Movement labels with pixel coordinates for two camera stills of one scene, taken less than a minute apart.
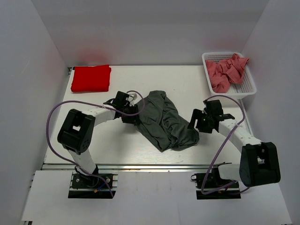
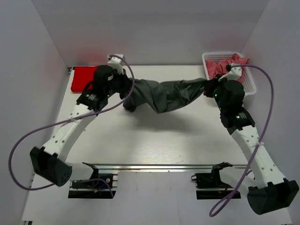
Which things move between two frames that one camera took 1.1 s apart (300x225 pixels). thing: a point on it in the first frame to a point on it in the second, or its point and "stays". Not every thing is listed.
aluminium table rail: (69, 167) stays
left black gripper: (134, 118) to (126, 83)
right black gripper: (197, 114) to (210, 84)
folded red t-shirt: (91, 78) stays
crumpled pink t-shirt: (223, 72) stays
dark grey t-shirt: (163, 126) to (159, 96)
